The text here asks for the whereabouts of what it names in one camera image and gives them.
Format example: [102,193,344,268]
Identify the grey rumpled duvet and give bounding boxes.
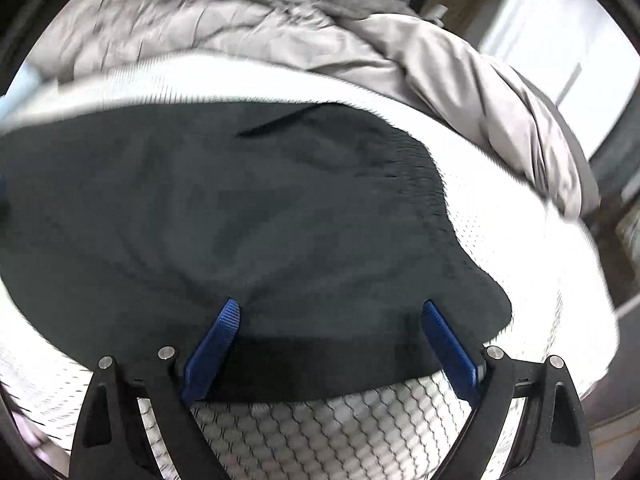
[27,0,600,218]

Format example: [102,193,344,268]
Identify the white textured mattress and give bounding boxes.
[1,53,617,479]

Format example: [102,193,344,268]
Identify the black pants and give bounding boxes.
[1,102,511,403]

